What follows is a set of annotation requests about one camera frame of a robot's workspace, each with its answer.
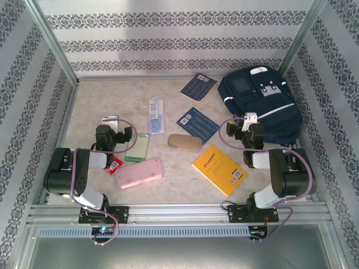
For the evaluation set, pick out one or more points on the blue pen refill pack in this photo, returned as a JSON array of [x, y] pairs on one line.
[[155, 117]]

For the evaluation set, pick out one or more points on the red eraser pack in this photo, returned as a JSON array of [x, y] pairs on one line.
[[115, 165]]

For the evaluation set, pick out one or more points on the navy blue backpack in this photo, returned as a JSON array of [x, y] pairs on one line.
[[280, 126]]

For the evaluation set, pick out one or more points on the navy blue notebook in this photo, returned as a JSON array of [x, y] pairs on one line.
[[197, 88], [196, 124]]

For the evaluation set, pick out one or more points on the pink pencil case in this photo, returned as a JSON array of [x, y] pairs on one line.
[[138, 173]]

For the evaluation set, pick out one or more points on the yellow notebook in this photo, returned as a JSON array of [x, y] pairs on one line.
[[216, 168]]

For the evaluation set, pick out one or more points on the tan glasses case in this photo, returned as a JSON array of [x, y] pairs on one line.
[[183, 142]]

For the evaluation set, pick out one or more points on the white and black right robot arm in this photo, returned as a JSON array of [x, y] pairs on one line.
[[291, 173]]

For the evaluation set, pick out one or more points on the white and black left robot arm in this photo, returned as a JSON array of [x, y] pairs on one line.
[[67, 173]]

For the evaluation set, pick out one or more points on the left controller circuit board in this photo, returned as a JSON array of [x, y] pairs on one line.
[[102, 230]]

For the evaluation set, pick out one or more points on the controller circuit board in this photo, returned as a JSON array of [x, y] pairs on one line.
[[256, 232], [102, 230]]

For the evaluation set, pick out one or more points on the right controller circuit board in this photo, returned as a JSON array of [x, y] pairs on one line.
[[256, 232]]

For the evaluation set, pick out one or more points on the grey metal shelf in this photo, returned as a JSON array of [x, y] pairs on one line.
[[179, 255]]

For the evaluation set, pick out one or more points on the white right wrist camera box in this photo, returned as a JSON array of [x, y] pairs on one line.
[[249, 120]]

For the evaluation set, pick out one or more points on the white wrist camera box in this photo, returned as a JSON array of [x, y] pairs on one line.
[[249, 120], [110, 119]]

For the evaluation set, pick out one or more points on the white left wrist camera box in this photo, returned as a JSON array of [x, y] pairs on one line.
[[110, 119]]

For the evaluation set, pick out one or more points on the aluminium rear frame rail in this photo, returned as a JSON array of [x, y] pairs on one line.
[[126, 77]]

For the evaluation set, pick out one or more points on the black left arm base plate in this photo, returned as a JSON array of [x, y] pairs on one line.
[[122, 214]]

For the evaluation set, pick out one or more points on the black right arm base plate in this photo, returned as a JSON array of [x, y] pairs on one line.
[[235, 214]]

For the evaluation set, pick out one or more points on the aluminium mounting rail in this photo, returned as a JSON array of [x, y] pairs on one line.
[[176, 214]]

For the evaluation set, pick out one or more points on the aluminium frame post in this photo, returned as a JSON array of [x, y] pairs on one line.
[[300, 42], [54, 42]]

